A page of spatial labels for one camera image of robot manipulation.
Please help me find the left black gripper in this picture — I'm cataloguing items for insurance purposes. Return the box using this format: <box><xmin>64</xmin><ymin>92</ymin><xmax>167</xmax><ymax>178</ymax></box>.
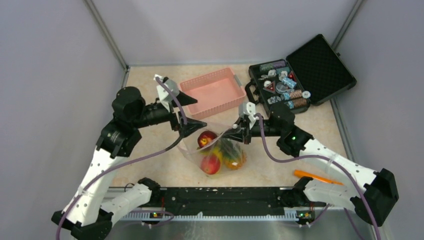
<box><xmin>133</xmin><ymin>90</ymin><xmax>208</xmax><ymax>137</ymax></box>

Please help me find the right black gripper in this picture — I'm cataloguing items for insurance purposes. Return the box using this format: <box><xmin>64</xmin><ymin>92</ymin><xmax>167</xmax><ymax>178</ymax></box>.
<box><xmin>221</xmin><ymin>115</ymin><xmax>283</xmax><ymax>145</ymax></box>

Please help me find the orange toy pineapple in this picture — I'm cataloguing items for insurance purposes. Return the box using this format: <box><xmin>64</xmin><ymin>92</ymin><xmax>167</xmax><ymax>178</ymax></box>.
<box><xmin>220</xmin><ymin>138</ymin><xmax>247</xmax><ymax>170</ymax></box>

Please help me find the yellow banana bunch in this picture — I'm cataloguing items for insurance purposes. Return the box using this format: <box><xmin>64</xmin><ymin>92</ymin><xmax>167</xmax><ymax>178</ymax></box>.
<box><xmin>199</xmin><ymin>145</ymin><xmax>223</xmax><ymax>162</ymax></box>

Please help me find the clear zip top bag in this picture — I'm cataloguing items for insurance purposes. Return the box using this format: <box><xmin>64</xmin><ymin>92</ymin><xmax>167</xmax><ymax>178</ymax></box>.
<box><xmin>177</xmin><ymin>122</ymin><xmax>248</xmax><ymax>178</ymax></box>

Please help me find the pink plastic basket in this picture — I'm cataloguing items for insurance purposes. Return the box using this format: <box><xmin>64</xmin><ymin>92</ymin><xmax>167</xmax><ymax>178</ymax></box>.
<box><xmin>179</xmin><ymin>67</ymin><xmax>247</xmax><ymax>120</ymax></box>

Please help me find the red apple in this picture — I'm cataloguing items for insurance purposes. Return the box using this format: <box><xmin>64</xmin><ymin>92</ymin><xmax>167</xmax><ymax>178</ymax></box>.
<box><xmin>200</xmin><ymin>154</ymin><xmax>221</xmax><ymax>175</ymax></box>

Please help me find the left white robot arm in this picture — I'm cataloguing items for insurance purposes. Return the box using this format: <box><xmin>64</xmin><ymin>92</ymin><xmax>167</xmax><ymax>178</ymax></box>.
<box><xmin>51</xmin><ymin>86</ymin><xmax>206</xmax><ymax>240</ymax></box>

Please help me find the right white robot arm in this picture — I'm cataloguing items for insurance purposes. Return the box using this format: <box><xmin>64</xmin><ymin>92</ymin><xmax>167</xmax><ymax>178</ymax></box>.
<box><xmin>222</xmin><ymin>102</ymin><xmax>399</xmax><ymax>227</ymax></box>

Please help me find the orange carrot toy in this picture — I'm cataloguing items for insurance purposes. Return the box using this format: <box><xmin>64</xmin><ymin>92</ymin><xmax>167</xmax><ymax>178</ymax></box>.
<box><xmin>293</xmin><ymin>169</ymin><xmax>343</xmax><ymax>185</ymax></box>

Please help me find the black poker chip case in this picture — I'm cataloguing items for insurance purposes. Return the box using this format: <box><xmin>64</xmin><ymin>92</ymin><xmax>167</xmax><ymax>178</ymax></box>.
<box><xmin>244</xmin><ymin>34</ymin><xmax>357</xmax><ymax>114</ymax></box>

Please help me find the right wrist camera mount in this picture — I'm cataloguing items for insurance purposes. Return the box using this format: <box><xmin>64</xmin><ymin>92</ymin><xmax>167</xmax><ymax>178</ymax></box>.
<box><xmin>238</xmin><ymin>101</ymin><xmax>257</xmax><ymax>130</ymax></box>

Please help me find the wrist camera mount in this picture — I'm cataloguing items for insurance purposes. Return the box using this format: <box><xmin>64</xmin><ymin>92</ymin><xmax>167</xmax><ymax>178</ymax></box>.
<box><xmin>238</xmin><ymin>101</ymin><xmax>257</xmax><ymax>130</ymax></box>
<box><xmin>153</xmin><ymin>74</ymin><xmax>180</xmax><ymax>113</ymax></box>

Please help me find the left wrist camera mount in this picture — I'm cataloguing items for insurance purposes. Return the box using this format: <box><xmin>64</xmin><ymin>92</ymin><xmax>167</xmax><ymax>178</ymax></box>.
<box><xmin>153</xmin><ymin>74</ymin><xmax>180</xmax><ymax>113</ymax></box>

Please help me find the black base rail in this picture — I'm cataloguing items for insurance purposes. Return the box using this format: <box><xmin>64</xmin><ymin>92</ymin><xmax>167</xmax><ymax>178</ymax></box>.
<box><xmin>145</xmin><ymin>186</ymin><xmax>327</xmax><ymax>229</ymax></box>

